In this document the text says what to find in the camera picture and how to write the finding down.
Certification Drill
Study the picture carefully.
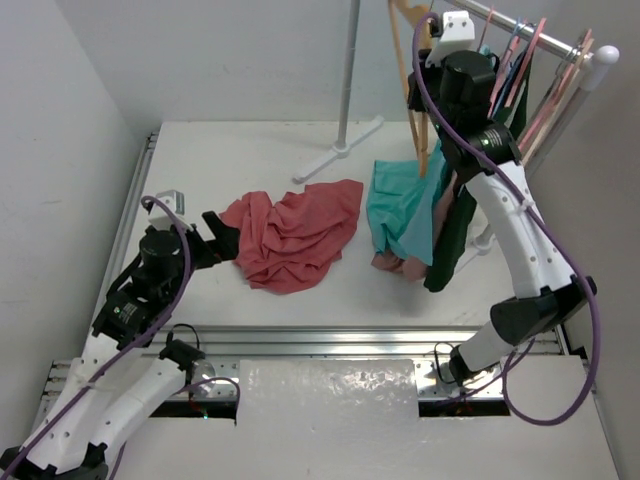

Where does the wooden clothes hanger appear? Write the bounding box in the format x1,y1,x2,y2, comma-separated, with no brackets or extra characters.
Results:
387,0,431,178

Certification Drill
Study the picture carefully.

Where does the chrome hanging rail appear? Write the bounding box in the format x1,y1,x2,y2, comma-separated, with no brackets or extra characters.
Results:
449,0,591,64

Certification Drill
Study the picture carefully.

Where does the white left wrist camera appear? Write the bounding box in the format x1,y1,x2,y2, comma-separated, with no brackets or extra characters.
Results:
147,190,191,231

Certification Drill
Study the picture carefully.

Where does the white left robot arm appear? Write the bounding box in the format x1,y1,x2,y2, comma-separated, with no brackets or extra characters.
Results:
1,212,240,479

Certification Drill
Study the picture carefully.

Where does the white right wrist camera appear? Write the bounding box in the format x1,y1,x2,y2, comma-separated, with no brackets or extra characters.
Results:
426,10,475,67

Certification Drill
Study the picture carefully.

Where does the aluminium frame rail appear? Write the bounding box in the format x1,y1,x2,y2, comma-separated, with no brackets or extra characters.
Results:
42,130,571,401

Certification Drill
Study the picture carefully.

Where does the beige empty hanger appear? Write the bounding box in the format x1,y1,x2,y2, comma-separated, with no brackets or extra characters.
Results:
518,29,594,164

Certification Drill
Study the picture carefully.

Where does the white rack corner post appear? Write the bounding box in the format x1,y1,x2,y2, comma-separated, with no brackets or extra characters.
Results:
524,45,620,177

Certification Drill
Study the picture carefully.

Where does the salmon red t-shirt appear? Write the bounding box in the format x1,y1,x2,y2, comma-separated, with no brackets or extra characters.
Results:
221,179,364,295

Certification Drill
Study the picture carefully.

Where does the dark green hanging garment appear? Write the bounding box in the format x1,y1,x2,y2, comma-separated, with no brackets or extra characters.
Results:
424,66,530,293

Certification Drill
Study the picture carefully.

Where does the white rack base foot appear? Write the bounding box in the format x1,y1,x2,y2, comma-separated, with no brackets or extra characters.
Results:
292,115,384,184

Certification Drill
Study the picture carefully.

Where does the pink hanger with blue hook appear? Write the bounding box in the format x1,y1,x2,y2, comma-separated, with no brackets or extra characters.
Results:
492,17,547,117

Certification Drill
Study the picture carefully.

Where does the beige pink garment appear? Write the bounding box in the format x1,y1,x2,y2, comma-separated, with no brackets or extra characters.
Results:
371,251,429,282

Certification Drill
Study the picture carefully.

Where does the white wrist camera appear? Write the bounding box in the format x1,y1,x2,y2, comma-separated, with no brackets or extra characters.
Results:
147,190,191,231
426,10,475,67

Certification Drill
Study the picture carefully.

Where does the pink empty hanger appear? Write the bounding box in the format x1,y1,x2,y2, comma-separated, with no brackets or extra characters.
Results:
518,47,582,156

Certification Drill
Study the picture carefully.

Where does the light blue hanging garment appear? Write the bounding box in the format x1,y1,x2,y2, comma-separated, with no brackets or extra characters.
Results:
399,140,451,266

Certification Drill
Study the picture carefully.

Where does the grey rack upright pole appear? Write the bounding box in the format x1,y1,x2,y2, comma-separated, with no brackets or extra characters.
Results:
334,0,361,151

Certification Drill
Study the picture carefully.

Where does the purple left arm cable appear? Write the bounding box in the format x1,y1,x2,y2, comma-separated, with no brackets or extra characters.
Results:
0,195,241,480

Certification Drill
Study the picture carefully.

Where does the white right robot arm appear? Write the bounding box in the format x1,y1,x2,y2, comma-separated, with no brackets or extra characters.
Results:
409,50,597,385

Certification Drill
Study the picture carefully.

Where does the teal t-shirt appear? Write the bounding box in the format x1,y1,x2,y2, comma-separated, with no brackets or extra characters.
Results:
366,160,424,259

